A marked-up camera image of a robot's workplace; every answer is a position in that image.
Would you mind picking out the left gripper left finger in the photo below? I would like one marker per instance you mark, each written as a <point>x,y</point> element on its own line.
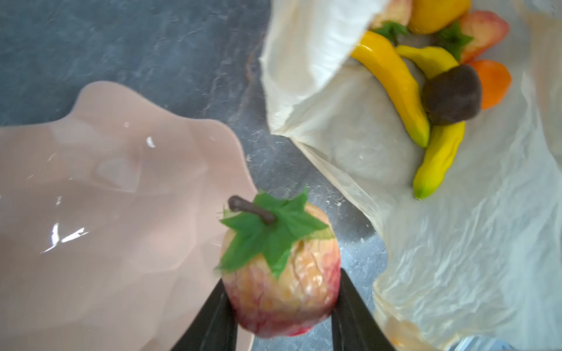
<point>214,328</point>

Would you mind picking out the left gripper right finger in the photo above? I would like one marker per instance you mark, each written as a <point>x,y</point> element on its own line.
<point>353,327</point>

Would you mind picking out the red strawberry top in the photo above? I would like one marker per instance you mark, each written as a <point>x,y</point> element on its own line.
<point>279,263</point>

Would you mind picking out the red strawberry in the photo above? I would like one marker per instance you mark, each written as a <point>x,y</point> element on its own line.
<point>472,35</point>
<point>279,263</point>

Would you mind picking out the banana print plastic bag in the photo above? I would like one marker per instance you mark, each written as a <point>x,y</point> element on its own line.
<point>482,255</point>

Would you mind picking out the small yellow green banana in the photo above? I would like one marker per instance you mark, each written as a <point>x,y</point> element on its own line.
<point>444,141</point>

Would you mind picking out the long yellow banana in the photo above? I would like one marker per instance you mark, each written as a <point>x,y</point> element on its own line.
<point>379,56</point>

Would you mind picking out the dark plum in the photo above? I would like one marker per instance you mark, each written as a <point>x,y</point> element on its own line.
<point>453,96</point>

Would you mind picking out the orange fruit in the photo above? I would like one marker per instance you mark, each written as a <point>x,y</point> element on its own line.
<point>495,80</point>

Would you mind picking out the yellow pear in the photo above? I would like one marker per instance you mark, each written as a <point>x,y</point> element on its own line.
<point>431,16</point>

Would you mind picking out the red apple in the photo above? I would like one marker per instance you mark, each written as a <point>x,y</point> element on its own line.
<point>393,21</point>

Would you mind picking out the red strawberry bottom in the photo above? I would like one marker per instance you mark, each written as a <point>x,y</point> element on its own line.
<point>472,35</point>

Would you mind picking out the pink fruit plate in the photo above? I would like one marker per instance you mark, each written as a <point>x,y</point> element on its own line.
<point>110,228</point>

